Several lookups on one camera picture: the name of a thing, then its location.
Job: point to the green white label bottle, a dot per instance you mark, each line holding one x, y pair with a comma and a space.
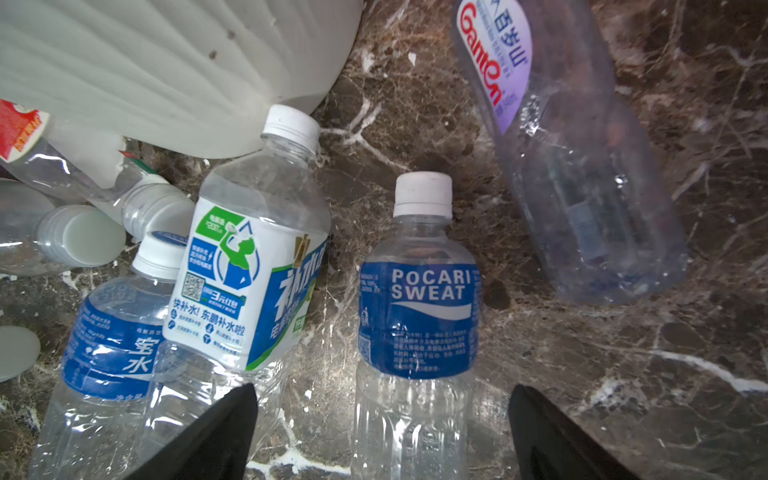
255, 249

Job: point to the white ribbed waste bin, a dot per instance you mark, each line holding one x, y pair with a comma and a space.
194, 77

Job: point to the yellow V label bottle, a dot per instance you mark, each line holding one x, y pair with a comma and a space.
41, 235

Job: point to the red white label bottle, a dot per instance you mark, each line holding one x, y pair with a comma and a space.
79, 164

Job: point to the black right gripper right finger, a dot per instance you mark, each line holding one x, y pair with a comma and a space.
549, 445

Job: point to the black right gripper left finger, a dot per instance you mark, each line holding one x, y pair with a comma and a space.
215, 446

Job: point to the Pocari Sweat blue label bottle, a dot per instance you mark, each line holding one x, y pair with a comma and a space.
419, 312

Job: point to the purple label Ganten bottle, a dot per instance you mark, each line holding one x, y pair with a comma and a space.
576, 158

